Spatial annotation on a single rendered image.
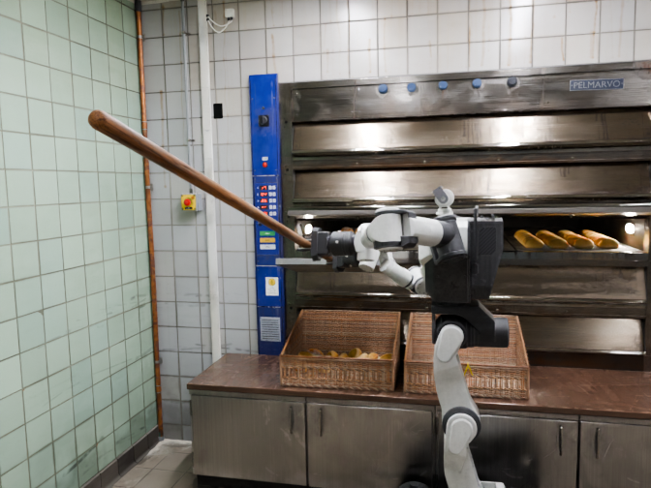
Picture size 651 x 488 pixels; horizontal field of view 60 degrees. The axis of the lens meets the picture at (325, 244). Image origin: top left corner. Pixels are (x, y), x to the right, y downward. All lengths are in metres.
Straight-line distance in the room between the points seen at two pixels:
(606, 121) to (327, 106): 1.40
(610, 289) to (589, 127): 0.82
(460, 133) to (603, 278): 1.02
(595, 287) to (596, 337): 0.26
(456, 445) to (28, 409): 1.78
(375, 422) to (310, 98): 1.71
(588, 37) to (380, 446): 2.19
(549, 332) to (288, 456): 1.47
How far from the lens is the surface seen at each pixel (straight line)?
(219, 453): 3.03
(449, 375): 2.22
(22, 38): 2.82
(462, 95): 3.07
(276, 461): 2.94
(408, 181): 3.04
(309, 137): 3.14
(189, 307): 3.46
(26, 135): 2.74
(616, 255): 3.15
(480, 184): 3.03
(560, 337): 3.17
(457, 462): 2.34
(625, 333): 3.24
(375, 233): 1.73
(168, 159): 1.06
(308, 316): 3.16
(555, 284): 3.12
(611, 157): 3.12
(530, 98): 3.09
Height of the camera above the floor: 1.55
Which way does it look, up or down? 6 degrees down
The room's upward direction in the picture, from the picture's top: 1 degrees counter-clockwise
